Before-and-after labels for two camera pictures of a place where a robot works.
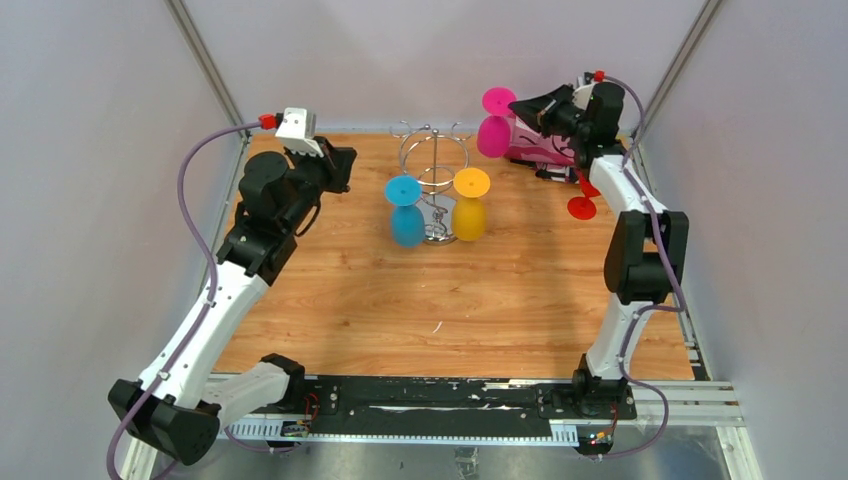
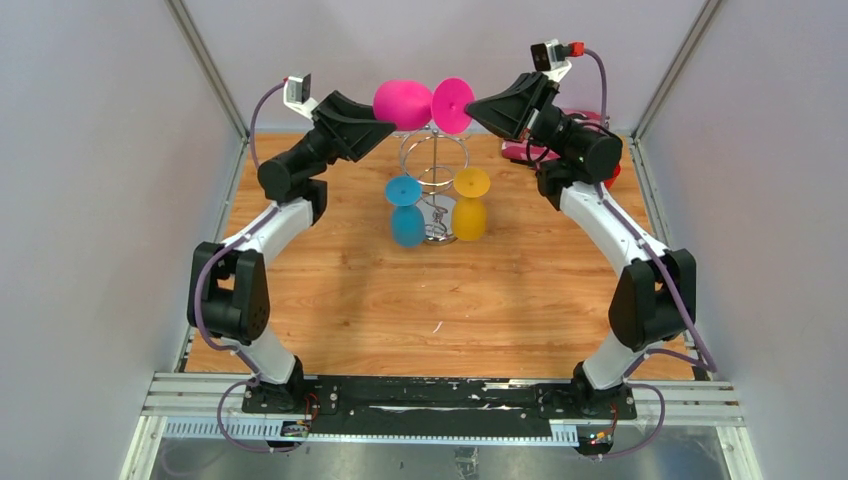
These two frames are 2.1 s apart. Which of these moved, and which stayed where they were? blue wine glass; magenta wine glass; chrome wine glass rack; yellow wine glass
Moved: magenta wine glass
Stayed: chrome wine glass rack; blue wine glass; yellow wine glass
